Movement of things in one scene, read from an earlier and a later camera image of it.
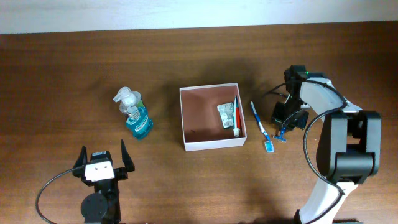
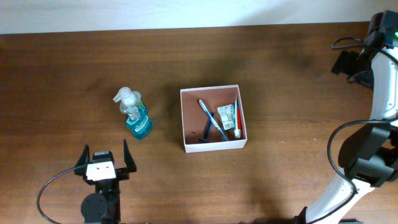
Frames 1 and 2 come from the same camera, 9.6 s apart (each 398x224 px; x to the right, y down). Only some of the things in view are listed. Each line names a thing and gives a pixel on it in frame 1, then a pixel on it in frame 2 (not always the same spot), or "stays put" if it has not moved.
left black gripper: [122, 173] stays put
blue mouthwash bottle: [138, 122] stays put
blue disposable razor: [281, 137] → [209, 125]
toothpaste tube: [236, 119] stays put
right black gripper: [277, 117] → [344, 64]
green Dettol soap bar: [226, 113] stays put
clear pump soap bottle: [128, 98] stays put
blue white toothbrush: [268, 144] → [212, 119]
